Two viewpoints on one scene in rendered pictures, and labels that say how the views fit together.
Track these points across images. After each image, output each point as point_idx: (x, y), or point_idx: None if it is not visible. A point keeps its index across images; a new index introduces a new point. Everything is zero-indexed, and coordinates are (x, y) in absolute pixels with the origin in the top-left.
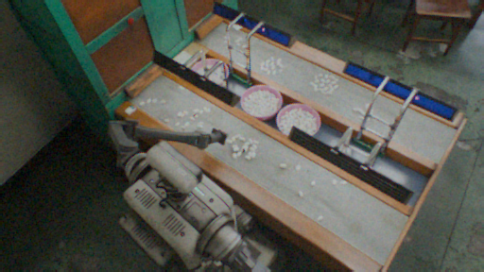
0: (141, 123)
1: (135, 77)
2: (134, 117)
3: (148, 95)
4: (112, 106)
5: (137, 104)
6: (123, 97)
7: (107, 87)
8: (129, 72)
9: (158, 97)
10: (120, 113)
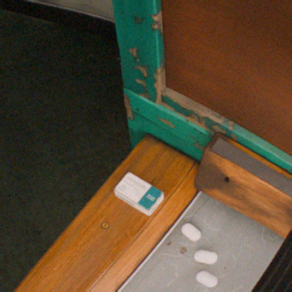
0: (70, 247)
1: (284, 168)
2: (101, 218)
3: (240, 248)
4: (147, 117)
5: (192, 215)
6: (202, 149)
7: (170, 58)
8: (287, 132)
9: (230, 287)
10: (125, 160)
